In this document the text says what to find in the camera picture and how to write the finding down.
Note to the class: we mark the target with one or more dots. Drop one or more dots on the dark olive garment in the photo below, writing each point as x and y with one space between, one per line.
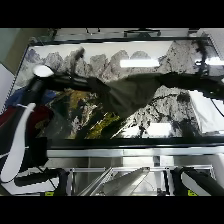
130 94

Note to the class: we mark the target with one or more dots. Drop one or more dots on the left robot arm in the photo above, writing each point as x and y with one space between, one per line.
17 143

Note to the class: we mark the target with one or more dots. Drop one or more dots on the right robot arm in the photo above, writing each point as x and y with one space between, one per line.
200 85

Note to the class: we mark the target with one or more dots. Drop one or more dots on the white garment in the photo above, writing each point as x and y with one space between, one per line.
207 114

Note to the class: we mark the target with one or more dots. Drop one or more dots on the blue garment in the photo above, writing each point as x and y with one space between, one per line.
14 97

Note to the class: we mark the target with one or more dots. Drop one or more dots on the red garment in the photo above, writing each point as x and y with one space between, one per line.
5 116

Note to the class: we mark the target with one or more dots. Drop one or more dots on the silver frame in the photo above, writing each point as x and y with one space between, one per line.
127 182

